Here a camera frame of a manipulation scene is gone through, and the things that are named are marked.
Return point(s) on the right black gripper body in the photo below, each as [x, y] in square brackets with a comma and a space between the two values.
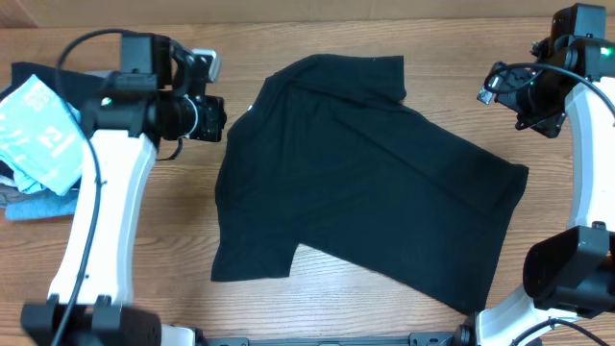
[539, 99]

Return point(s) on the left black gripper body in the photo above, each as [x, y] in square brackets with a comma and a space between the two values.
[199, 120]

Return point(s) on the black t-shirt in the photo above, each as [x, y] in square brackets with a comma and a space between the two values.
[329, 156]

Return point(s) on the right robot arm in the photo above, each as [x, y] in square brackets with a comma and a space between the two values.
[569, 276]

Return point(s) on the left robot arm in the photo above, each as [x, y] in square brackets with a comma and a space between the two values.
[158, 93]

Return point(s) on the folded black shirt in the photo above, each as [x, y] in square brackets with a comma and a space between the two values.
[77, 87]

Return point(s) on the folded light blue printed shirt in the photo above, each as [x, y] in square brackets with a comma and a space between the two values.
[40, 142]

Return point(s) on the folded blue heather shirt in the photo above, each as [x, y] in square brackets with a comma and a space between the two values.
[46, 204]

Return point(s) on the folded white grey garment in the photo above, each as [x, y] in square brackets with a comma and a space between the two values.
[9, 192]

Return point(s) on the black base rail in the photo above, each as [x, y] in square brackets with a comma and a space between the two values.
[327, 341]

